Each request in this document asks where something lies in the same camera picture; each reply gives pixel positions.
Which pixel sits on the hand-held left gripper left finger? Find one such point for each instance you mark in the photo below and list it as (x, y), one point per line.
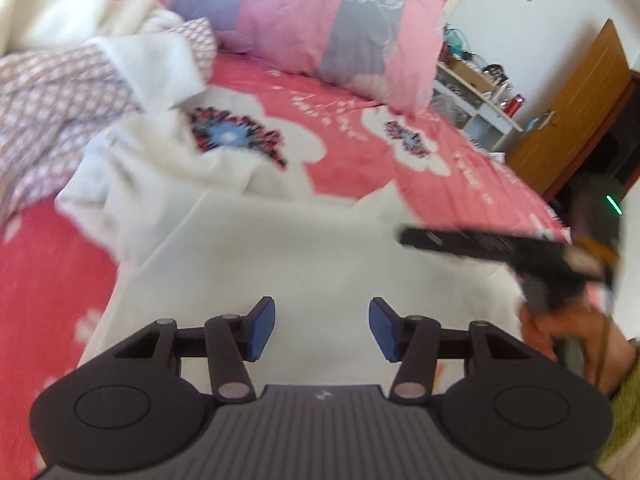
(261, 330)

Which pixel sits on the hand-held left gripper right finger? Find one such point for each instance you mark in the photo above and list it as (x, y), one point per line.
(382, 330)

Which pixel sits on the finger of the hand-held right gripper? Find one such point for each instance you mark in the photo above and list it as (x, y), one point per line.
(475, 245)

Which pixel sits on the white fleece garment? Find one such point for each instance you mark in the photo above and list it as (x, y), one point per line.
(300, 250)

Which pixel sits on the pink patterned white garment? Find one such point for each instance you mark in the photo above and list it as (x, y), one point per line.
(50, 105)

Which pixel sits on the person's right hand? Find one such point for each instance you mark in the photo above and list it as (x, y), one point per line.
(605, 355)

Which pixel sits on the wooden door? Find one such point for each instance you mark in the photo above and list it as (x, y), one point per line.
(575, 110)

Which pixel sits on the white desk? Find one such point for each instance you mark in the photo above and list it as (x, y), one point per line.
(487, 120)

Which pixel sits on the red bottle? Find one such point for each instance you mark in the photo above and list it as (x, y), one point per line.
(515, 104)

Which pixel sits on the red floral bed sheet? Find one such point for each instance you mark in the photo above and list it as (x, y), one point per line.
(340, 160)

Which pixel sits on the cardboard box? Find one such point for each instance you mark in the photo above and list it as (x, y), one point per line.
(470, 74)

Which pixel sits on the person's cream green sweater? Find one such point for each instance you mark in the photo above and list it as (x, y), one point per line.
(622, 425)

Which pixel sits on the teal mesh bag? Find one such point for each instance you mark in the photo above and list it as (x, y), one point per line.
(454, 40)

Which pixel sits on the pink grey floral pillow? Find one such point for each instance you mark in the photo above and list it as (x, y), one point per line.
(300, 20)

